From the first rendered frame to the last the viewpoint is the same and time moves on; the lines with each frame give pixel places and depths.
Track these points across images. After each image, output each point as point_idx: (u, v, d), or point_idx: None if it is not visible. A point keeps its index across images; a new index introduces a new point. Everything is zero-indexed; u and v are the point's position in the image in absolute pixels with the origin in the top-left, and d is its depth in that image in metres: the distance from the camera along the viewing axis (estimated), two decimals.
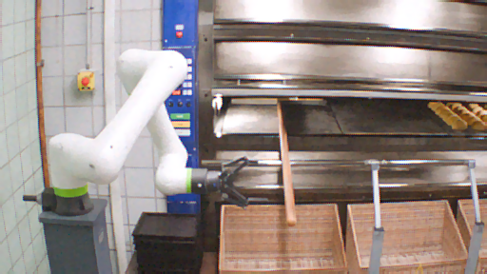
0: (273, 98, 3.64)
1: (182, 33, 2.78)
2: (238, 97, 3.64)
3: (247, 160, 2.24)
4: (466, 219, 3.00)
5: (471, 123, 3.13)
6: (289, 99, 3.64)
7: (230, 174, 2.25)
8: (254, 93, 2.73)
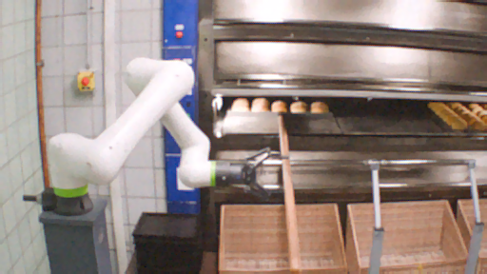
0: (274, 110, 3.32)
1: (182, 33, 2.78)
2: (235, 109, 3.32)
3: (270, 153, 2.31)
4: (466, 219, 3.00)
5: (471, 123, 3.13)
6: (292, 111, 3.32)
7: (253, 166, 2.32)
8: (254, 93, 2.73)
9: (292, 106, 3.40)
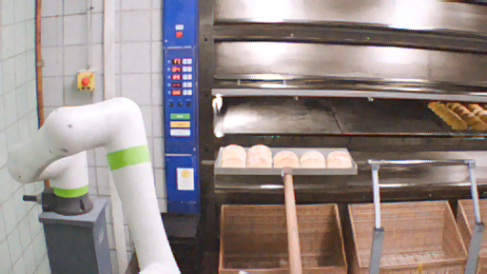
0: (278, 166, 2.41)
1: (182, 33, 2.78)
2: (224, 165, 2.41)
3: None
4: (466, 219, 3.00)
5: (471, 123, 3.13)
6: (302, 166, 2.41)
7: None
8: (254, 93, 2.73)
9: (302, 157, 2.49)
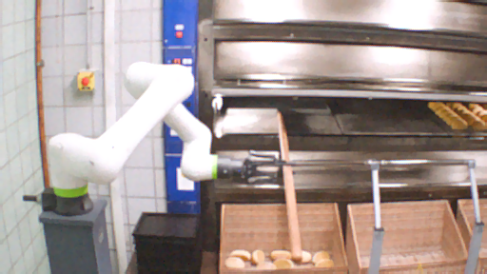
0: None
1: (182, 33, 2.78)
2: (233, 251, 2.95)
3: (277, 161, 2.39)
4: (466, 219, 3.00)
5: (471, 123, 3.13)
6: None
7: (256, 164, 2.39)
8: (254, 93, 2.73)
9: None
